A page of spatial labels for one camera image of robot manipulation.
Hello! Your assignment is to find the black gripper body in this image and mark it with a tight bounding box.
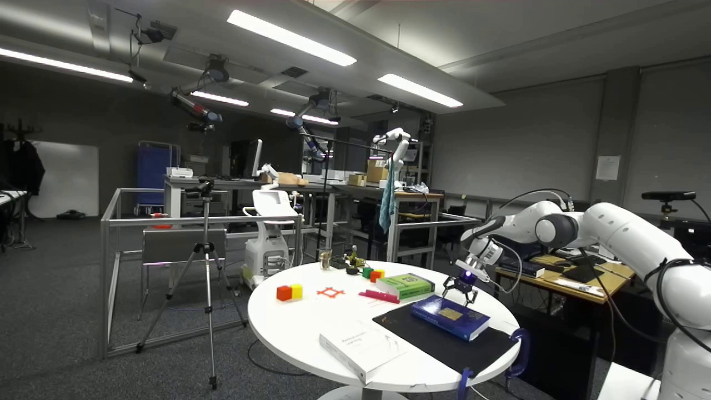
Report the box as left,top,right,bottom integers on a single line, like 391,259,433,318
449,256,484,290

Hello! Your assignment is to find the blue hardcover book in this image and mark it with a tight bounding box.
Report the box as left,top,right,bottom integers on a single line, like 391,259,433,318
408,294,494,343

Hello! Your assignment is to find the white book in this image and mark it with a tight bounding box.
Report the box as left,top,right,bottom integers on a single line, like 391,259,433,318
318,323,412,384

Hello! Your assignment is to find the green box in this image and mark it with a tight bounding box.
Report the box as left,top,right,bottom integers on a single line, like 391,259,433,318
376,271,438,303

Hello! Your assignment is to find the black table mat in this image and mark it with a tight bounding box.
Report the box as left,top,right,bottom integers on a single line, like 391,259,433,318
372,301,521,377

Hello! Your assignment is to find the blue table clamp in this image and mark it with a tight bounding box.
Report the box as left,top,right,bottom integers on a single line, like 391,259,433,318
455,364,476,400
506,327,531,381

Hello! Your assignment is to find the metal workbench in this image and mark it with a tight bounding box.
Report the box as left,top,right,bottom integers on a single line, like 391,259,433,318
295,184,482,271

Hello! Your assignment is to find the dark toy figure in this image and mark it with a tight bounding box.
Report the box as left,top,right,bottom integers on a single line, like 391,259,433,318
339,244,367,279

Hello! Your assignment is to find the blue hanging cloth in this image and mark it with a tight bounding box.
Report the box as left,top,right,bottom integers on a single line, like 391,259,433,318
377,173,402,236

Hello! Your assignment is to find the cardboard box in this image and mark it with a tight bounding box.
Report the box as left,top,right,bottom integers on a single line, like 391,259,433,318
364,161,391,188

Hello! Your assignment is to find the wooden desk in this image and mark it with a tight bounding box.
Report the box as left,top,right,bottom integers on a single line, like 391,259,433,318
494,253,641,321

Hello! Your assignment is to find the white wheeled cart machine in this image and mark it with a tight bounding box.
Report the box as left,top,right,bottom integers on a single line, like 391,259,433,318
241,166,305,290

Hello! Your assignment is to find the fluorescent ceiling light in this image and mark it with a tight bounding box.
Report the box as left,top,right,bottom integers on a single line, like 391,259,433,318
0,48,138,88
226,9,361,71
376,73,467,112
268,108,342,130
188,89,252,112

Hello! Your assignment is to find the black sensor bar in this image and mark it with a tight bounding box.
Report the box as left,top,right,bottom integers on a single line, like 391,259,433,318
641,190,699,204

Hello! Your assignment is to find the blue cabinet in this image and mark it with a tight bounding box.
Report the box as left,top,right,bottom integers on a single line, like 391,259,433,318
134,143,178,211

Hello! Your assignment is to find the white board panel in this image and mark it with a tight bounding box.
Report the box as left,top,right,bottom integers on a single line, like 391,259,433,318
28,141,103,222

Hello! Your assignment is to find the dark hanging jacket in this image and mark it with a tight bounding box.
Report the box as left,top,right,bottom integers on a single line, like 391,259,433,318
0,138,48,199

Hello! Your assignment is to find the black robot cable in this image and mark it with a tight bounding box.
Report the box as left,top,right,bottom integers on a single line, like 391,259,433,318
502,184,577,219

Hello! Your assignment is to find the paper sheet on wall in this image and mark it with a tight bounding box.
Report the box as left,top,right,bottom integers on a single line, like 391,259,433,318
594,153,623,184

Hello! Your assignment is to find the black camera tripod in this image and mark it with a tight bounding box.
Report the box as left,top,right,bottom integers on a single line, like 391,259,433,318
134,178,252,393

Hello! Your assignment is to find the grey metal railing frame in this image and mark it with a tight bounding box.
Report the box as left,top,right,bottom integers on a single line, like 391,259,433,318
97,188,307,358

